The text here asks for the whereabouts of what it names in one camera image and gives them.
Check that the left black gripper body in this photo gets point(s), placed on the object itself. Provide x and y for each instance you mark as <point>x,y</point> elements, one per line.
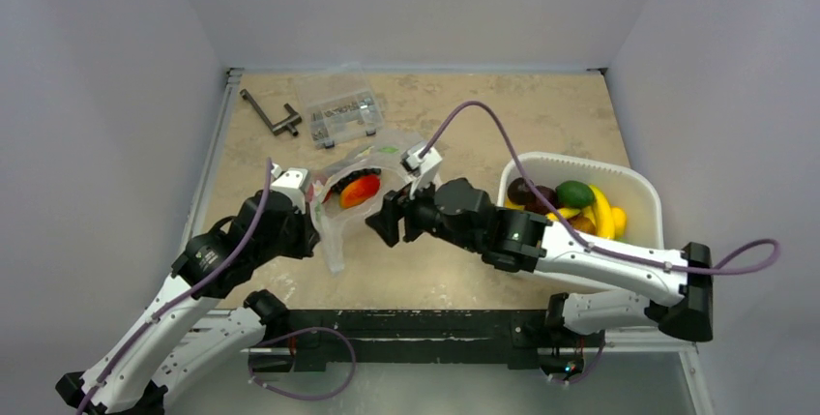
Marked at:
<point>295,240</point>

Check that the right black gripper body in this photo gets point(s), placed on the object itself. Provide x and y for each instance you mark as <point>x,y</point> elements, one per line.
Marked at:
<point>398,213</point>

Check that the orange fake fruit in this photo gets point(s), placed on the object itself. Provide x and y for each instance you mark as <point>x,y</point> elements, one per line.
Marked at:
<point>359,192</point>

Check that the clear plastic bag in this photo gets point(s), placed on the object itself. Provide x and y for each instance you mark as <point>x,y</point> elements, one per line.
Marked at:
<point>335,225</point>

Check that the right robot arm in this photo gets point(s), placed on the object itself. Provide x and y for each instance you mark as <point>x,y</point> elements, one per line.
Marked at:
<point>662,288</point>

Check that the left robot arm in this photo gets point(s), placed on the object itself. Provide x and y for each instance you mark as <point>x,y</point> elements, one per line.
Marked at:
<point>146,365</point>

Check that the dark fake grapes in bag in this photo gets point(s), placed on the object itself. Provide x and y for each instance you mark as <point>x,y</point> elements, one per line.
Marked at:
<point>350,178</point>

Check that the dark red fake fruit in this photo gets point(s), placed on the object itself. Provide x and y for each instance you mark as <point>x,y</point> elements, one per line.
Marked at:
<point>520,196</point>

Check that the dark green fake avocado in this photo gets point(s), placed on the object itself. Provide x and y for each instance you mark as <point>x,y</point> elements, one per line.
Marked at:
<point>575,194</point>

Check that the brown fake kiwi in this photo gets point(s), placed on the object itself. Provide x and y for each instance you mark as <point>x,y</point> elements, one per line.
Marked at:
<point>584,225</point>

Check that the yellow fake banana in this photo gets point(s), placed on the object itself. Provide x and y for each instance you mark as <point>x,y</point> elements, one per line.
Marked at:
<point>600,213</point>

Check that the yellow fake lemon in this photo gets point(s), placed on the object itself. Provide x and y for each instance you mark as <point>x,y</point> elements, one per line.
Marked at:
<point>620,220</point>

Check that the clear plastic screw box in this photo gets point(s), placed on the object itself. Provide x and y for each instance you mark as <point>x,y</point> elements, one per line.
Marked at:
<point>339,106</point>

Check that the white plastic basket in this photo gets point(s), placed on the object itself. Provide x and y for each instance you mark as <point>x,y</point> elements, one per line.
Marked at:
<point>623,187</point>

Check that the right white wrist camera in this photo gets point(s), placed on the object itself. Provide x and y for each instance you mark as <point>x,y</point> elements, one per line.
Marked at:
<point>421,162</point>

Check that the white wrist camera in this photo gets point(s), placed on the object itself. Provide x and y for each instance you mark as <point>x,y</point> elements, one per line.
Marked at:
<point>421,162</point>
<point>293,182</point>

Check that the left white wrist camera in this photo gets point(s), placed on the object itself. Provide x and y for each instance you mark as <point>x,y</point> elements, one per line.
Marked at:
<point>293,182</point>

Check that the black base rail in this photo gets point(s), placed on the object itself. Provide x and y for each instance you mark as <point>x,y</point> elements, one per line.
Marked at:
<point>310,340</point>

